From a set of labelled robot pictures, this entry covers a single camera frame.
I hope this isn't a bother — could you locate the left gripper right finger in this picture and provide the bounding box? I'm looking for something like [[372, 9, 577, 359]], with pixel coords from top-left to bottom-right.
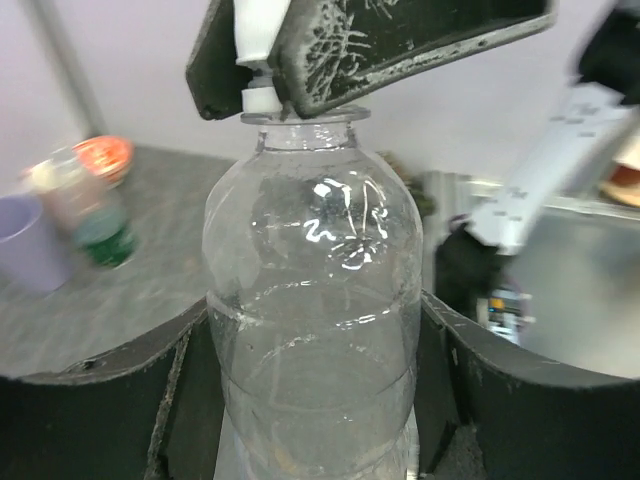
[[414, 293, 639, 479]]

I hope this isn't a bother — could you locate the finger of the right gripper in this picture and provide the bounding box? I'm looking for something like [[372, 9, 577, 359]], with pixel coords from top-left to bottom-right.
[[268, 0, 556, 119], [185, 0, 250, 121]]

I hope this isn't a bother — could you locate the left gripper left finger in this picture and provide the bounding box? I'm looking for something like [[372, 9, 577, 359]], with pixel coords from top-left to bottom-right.
[[1, 300, 223, 479]]

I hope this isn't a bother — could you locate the Pocari Sweat bottle cap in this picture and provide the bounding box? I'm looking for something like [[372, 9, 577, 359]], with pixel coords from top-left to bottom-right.
[[233, 0, 290, 114]]

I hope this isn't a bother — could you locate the clear bottle green label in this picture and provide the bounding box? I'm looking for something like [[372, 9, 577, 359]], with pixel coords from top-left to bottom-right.
[[25, 148, 136, 268]]

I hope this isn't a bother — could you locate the clear Pocari Sweat bottle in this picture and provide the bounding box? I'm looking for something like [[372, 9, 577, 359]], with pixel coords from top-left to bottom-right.
[[202, 106, 423, 479]]

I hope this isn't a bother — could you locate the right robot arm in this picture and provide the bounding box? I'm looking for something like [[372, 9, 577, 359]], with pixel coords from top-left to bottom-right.
[[186, 1, 639, 317]]

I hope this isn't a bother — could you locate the red white floral bowl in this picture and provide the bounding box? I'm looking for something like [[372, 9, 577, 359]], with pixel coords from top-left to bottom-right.
[[73, 135, 134, 187]]

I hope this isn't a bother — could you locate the black floral rectangular dish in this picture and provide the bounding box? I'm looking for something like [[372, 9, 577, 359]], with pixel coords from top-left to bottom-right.
[[377, 151, 436, 218]]

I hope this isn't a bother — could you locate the purple plastic cup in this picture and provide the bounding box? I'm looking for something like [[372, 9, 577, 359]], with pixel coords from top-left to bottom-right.
[[1, 194, 73, 293]]

